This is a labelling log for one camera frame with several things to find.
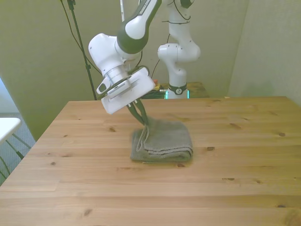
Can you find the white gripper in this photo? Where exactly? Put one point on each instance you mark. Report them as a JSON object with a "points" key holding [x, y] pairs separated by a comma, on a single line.
{"points": [[131, 90]]}

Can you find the grey terry towel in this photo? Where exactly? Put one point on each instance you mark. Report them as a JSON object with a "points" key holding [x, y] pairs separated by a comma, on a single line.
{"points": [[165, 139]]}

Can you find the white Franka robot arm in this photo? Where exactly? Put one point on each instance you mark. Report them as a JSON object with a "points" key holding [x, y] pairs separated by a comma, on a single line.
{"points": [[179, 52]]}

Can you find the yellow emergency stop box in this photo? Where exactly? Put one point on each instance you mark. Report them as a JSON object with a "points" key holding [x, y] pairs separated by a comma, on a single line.
{"points": [[158, 86]]}

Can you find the black tripod stand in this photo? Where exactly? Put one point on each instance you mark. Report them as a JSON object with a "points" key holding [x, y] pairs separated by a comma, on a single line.
{"points": [[81, 44], [70, 30]]}

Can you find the white side table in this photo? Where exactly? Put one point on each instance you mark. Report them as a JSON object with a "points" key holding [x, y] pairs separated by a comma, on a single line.
{"points": [[7, 128]]}

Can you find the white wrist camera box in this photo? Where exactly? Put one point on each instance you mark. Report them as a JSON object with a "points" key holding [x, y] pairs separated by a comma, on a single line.
{"points": [[103, 87]]}

